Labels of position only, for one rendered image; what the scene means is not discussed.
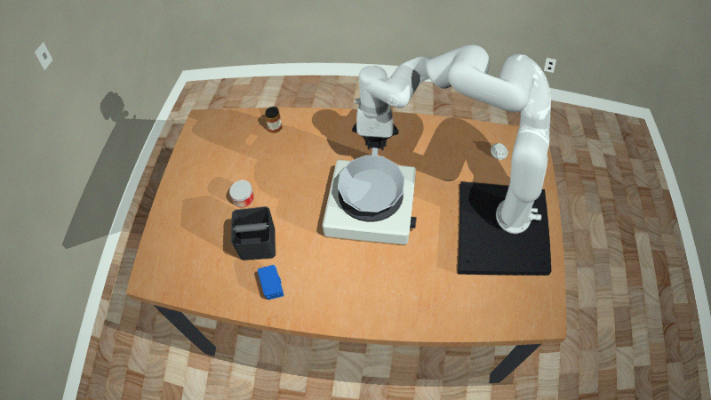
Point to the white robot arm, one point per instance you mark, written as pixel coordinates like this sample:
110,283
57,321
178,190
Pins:
523,81

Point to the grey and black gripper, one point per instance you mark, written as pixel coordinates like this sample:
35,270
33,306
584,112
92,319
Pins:
380,125

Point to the black square bin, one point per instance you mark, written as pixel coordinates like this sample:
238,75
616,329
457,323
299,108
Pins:
254,221

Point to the blue plastic box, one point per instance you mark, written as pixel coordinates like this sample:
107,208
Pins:
270,282

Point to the paprika spice jar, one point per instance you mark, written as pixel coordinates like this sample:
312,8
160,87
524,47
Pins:
273,119

